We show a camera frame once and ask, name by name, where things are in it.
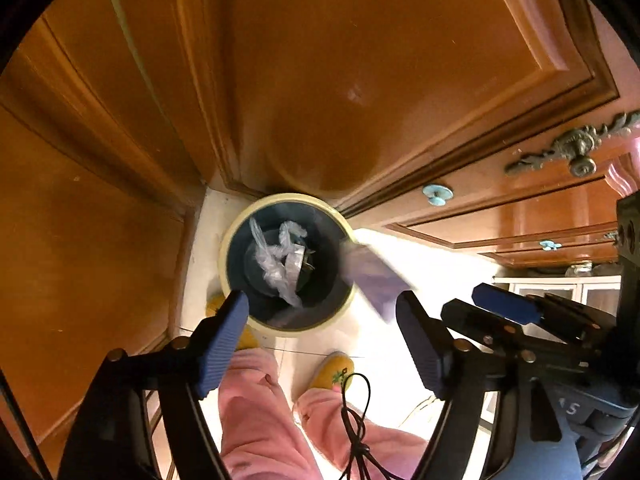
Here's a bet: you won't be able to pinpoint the stainless steel appliance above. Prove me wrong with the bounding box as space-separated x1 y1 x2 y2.
492 274 623 311

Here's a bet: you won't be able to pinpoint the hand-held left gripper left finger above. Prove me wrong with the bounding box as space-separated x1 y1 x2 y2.
57 290 251 480

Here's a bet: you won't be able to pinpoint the wooden cabinet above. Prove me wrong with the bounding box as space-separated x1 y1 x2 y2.
350 10 640 271

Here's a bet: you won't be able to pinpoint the clear plastic film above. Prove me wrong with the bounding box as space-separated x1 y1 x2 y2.
249 217 308 308

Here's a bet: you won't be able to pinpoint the wooden wardrobe panel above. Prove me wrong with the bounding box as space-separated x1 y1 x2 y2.
0 0 231 461

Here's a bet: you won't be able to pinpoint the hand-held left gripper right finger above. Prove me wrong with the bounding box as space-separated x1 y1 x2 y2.
395 290 568 480

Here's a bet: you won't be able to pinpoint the black cable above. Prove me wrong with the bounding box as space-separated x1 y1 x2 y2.
337 372 401 480

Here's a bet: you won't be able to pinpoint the pink pants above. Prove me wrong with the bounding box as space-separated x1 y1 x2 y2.
217 350 431 480

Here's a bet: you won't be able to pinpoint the yellow embroidered right slipper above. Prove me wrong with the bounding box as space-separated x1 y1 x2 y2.
305 351 355 392

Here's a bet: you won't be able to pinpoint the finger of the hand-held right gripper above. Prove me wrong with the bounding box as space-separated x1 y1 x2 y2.
471 282 621 346
440 299 601 381

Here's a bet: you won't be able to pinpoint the purple paper sheet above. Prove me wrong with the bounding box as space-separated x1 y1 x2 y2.
340 227 418 323

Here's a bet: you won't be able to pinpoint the yellow left slipper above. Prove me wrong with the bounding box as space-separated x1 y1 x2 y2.
206 294 261 352

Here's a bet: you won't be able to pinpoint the ornate metal handle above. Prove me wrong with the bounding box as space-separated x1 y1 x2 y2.
505 111 640 177

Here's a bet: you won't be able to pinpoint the round yellow-rimmed trash bin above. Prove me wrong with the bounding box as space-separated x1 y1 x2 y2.
219 192 358 338

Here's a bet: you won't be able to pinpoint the wooden door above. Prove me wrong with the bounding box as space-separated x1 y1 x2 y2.
175 0 621 216

